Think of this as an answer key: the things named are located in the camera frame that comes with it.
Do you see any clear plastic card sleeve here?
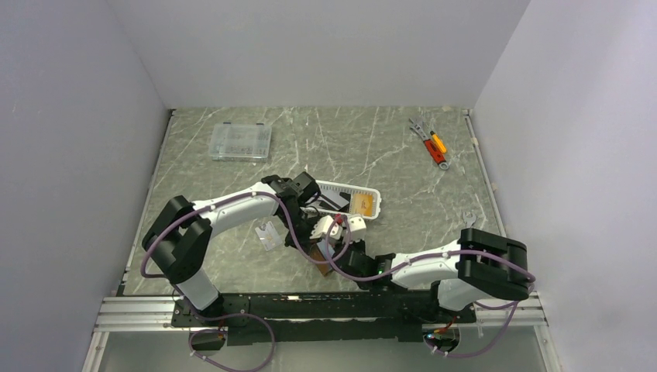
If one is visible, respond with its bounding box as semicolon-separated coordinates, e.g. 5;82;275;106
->
255;221;284;251

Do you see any white plastic basket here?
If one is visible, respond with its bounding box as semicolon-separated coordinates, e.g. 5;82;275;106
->
309;181;382;220

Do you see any red adjustable wrench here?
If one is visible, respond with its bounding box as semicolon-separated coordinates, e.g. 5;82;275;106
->
423;139;449;171

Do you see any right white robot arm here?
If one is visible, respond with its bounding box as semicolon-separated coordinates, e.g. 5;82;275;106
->
328;228;535;322

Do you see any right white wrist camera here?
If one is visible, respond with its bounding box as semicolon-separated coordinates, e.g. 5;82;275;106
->
346;214;366;242

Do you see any brown leather card holder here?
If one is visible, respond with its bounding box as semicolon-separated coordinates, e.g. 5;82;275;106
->
309;240;346;277

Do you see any clear plastic organizer box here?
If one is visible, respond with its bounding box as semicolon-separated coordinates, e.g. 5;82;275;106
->
208;122;272;162

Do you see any yellow handled screwdriver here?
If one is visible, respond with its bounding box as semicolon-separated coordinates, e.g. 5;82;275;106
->
430;131;447;154

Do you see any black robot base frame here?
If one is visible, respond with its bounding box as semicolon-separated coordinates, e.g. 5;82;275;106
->
171;289;476;346

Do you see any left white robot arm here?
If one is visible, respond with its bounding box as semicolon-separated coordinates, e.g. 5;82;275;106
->
141;172;322;326

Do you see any white striped card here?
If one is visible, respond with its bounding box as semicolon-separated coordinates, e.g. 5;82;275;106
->
309;190;350;212

